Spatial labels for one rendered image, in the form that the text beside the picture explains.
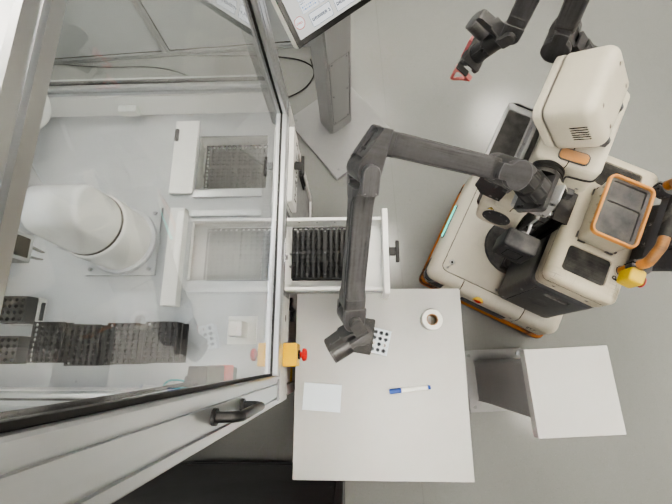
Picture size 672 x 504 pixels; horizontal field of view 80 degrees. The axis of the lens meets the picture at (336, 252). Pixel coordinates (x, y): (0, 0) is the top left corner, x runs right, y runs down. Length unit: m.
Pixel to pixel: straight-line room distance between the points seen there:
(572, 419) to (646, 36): 2.57
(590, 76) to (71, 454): 1.15
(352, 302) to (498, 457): 1.51
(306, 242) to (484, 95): 1.77
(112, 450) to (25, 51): 0.33
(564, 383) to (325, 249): 0.91
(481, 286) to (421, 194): 0.69
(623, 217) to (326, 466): 1.27
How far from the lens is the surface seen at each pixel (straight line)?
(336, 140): 2.50
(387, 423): 1.45
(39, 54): 0.38
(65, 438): 0.39
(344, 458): 1.47
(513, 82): 2.94
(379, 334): 1.40
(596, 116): 1.13
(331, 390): 1.42
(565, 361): 1.60
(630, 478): 2.62
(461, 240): 2.07
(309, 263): 1.37
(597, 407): 1.65
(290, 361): 1.30
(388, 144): 0.90
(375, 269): 1.39
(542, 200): 1.17
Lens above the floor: 2.20
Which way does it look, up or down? 75 degrees down
